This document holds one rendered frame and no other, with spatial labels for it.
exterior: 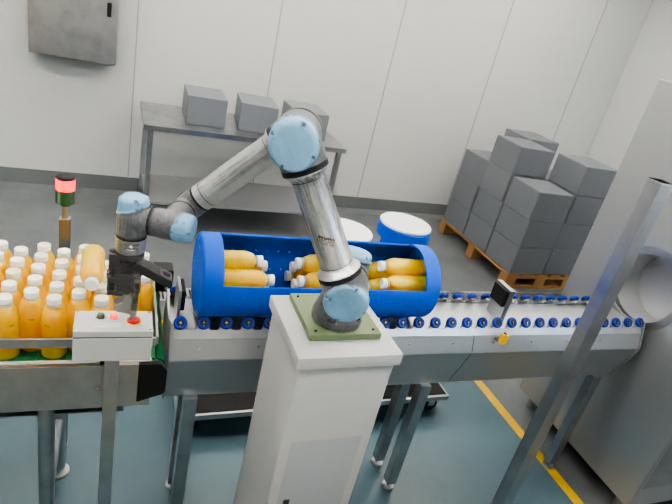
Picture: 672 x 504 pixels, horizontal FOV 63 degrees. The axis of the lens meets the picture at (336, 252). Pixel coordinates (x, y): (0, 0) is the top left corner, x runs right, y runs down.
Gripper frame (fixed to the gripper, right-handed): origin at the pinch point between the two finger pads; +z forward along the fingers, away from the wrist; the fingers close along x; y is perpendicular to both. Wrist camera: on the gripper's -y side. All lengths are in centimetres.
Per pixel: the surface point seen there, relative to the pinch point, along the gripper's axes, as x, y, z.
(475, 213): -284, -321, 71
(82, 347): 5.0, 12.5, 7.0
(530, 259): -213, -341, 82
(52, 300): -10.8, 21.2, 2.4
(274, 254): -42, -50, 1
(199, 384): -20, -25, 43
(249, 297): -14.7, -35.5, 2.9
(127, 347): 5.0, 1.3, 7.2
